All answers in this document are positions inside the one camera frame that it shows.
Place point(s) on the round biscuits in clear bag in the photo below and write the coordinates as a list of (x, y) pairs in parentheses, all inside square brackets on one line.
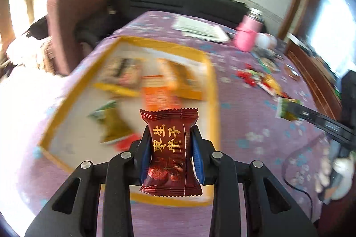
[(267, 65)]

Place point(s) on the dark red jujube snack pack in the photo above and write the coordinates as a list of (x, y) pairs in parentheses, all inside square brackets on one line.
[(170, 172)]

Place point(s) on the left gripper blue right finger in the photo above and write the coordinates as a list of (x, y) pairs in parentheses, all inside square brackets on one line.
[(270, 209)]

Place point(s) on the green yellow snack in tray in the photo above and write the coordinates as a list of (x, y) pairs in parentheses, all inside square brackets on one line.
[(114, 128)]

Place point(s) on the green triangular snack pack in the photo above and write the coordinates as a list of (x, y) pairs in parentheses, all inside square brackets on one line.
[(282, 109)]

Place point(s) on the maroon armchair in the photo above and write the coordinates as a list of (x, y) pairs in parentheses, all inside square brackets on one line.
[(62, 18)]

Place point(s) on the brown beige snack bar pack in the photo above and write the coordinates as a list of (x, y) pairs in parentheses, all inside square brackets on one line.
[(121, 76)]

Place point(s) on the white gloved right hand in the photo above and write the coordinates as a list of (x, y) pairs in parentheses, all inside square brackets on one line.
[(334, 179)]

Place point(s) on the small red candy wrapper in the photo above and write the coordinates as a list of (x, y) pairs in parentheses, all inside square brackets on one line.
[(247, 77)]

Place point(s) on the pink sleeved water bottle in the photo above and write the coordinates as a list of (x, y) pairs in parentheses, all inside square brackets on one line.
[(248, 29)]

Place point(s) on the red white flat sachet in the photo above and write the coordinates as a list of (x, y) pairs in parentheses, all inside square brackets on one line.
[(271, 90)]

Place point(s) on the yellow cardboard tray box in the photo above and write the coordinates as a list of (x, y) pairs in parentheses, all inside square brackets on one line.
[(72, 138)]

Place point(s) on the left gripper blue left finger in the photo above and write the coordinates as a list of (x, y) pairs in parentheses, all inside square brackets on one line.
[(73, 209)]

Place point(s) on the black sofa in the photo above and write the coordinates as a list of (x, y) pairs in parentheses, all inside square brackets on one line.
[(117, 13)]

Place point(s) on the yellow cracker pack with barcode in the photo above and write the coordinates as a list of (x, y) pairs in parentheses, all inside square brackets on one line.
[(180, 80)]

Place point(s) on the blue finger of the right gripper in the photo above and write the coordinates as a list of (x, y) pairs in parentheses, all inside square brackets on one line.
[(334, 128)]

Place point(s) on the folded white cloth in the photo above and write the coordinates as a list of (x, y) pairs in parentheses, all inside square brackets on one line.
[(199, 29)]

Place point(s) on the wooden cabinet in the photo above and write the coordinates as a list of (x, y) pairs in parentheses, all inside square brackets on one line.
[(320, 36)]

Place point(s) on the yellow cheese sandwich crackers pack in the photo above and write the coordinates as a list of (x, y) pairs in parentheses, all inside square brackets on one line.
[(271, 83)]

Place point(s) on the orange white biscuit pack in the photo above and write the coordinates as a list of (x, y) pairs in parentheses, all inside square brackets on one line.
[(156, 94)]

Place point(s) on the white cup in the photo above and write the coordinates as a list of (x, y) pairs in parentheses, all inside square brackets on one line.
[(265, 41)]

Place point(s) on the brown foil snack pack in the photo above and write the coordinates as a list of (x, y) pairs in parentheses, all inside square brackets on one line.
[(292, 73)]

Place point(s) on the wooden framed window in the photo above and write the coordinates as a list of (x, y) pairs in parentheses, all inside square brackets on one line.
[(16, 17)]

